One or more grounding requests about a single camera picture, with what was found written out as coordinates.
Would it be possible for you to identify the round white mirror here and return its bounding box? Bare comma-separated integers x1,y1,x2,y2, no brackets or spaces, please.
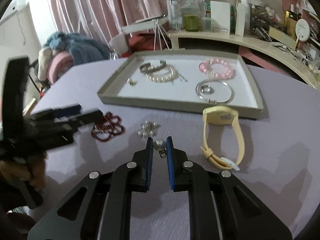
295,18,311,48

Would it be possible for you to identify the plastic wrapped box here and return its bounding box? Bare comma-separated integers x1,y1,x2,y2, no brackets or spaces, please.
165,0,206,32

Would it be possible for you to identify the person's left hand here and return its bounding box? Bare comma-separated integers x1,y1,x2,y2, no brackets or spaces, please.
0,155,47,193

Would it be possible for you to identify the silver cuff bracelet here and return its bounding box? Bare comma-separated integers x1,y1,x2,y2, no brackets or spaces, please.
139,60,167,74

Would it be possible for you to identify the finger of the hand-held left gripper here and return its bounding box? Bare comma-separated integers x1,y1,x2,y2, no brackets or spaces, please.
37,109,103,133
29,104,82,124

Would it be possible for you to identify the black chair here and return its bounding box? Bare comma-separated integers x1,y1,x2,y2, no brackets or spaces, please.
27,60,50,91

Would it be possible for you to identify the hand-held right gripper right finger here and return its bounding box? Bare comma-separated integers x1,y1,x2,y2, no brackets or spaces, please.
166,136,292,240

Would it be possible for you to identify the yellow strap watch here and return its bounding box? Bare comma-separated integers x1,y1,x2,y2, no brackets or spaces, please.
201,105,245,173

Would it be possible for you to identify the blue fluffy blanket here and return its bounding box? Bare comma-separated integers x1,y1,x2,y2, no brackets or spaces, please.
42,31,111,67

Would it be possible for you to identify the beige flat box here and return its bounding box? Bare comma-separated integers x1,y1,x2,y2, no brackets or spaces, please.
268,26,298,43

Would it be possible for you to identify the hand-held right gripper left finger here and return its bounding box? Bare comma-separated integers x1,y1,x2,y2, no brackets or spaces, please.
27,137,153,240

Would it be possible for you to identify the silver bangle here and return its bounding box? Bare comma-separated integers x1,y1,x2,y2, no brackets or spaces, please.
195,80,234,104

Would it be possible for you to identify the white pearl bracelet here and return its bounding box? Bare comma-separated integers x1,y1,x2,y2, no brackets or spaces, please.
144,65,179,83

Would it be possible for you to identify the white spray bottle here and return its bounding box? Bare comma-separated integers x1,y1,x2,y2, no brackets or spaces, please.
241,0,251,18

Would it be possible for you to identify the tall white box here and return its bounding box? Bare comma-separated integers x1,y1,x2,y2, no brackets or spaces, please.
235,3,247,37

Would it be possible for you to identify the cream plush cloth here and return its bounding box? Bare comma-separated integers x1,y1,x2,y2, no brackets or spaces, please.
38,47,54,81

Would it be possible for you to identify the white carton box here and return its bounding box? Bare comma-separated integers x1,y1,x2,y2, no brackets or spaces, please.
210,0,231,34

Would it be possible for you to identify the clear acrylic organizer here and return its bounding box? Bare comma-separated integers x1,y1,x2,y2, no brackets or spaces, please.
250,0,288,34

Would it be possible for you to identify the silver earring cluster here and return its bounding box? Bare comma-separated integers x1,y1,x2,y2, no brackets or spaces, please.
137,120,161,138

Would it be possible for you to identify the pink bead bracelet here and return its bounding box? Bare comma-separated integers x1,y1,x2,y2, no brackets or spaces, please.
199,58,236,80

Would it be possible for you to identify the white side table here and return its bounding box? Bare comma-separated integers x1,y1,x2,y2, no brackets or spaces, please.
121,15,169,52

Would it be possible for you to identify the pink blanket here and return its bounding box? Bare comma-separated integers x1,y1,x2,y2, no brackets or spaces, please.
48,51,74,84

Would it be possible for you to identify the pink white bookshelf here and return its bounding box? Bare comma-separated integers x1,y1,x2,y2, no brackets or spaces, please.
278,0,320,64

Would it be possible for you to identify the beige corner desk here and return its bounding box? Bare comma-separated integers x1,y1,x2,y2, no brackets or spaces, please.
167,29,320,91

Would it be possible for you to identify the dark red bead bracelet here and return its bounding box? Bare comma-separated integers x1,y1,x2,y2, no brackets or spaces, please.
91,112,125,142

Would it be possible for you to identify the white bin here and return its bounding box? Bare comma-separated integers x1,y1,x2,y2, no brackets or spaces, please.
109,33,132,59

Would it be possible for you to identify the green jar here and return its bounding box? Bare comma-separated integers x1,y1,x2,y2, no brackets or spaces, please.
183,14,202,32

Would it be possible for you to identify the pink curtain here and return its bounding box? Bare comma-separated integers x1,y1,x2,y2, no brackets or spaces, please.
49,0,175,53

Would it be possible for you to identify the grey cardboard tray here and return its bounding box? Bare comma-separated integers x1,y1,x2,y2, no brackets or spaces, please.
97,50,266,120

